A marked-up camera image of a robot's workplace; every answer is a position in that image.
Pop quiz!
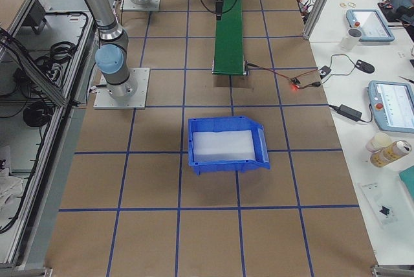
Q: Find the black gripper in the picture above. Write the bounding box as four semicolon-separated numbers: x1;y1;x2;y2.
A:
215;0;224;20

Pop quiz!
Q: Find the far teach pendant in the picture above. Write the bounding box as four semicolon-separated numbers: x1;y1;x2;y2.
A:
345;9;395;43

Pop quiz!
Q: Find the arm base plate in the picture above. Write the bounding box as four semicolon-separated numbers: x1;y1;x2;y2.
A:
120;0;160;12
94;68;150;109

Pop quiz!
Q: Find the black computer mouse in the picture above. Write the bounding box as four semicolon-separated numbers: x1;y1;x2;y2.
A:
355;60;375;74

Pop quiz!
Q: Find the white mug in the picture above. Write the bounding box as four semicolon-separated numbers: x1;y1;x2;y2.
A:
340;28;362;51

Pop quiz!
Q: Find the red black motor wire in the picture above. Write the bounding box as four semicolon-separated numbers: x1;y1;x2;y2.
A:
246;61;321;91

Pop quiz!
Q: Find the green conveyor belt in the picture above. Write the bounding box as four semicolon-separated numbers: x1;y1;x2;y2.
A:
212;0;247;76

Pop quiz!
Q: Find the white foam sheet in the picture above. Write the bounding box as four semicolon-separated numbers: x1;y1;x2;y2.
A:
191;130;256;162

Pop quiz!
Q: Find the near teach pendant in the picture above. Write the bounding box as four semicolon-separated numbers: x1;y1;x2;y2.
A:
367;80;413;133

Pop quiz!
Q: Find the teach pendant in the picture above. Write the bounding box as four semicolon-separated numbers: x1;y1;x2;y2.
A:
367;80;413;133
345;9;395;43

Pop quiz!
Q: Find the blue plastic bin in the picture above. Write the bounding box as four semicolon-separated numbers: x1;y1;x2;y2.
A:
188;116;270;175

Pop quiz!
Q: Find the black power adapter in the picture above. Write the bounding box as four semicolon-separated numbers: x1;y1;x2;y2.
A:
337;104;362;122

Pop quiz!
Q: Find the small controller board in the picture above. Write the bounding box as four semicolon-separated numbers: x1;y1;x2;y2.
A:
289;78;301;91

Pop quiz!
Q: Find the yellow drink can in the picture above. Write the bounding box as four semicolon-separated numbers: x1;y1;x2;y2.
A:
370;140;412;168

